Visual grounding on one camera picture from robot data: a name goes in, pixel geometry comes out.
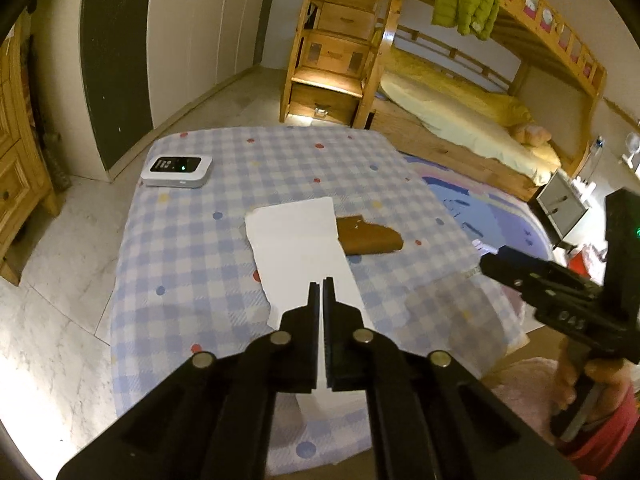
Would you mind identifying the brown cardboard piece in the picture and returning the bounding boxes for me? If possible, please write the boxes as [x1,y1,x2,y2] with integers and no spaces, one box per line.
[336,216,404,256]

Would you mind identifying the white paper sheet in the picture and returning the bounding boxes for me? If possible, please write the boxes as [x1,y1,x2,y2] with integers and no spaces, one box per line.
[243,196,377,424]

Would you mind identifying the right hand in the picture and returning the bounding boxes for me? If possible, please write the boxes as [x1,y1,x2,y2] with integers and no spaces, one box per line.
[551,338,634,422]

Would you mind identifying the rainbow oval rug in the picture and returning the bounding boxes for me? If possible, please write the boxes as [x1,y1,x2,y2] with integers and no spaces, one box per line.
[405,154,553,260]

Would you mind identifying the white nightstand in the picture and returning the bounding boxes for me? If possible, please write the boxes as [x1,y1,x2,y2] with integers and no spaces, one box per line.
[528,169,588,250]

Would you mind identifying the blue checked tablecloth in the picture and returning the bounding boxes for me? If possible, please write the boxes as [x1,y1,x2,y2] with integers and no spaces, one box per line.
[109,126,532,476]

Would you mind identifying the plush toy on bed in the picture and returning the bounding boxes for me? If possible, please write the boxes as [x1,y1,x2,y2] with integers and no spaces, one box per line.
[509,122,552,148]

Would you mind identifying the yellow bedding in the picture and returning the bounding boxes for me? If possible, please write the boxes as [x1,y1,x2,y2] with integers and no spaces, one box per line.
[380,48,561,186]

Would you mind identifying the wooden bunk bed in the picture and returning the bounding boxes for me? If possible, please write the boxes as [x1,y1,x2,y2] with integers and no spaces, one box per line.
[369,0,606,200]

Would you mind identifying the white router device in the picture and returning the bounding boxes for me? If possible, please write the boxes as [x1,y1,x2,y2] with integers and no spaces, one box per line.
[141,155,213,188]

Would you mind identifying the wooden cabinet with glass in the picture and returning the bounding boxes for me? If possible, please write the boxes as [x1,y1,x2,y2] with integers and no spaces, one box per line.
[0,14,61,286]

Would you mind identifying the wooden staircase drawers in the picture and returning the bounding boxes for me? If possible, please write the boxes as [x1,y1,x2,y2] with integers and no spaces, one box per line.
[280,0,402,129]

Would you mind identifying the white wardrobe with holes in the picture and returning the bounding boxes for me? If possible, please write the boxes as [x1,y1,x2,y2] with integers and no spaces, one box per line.
[79,0,272,179]

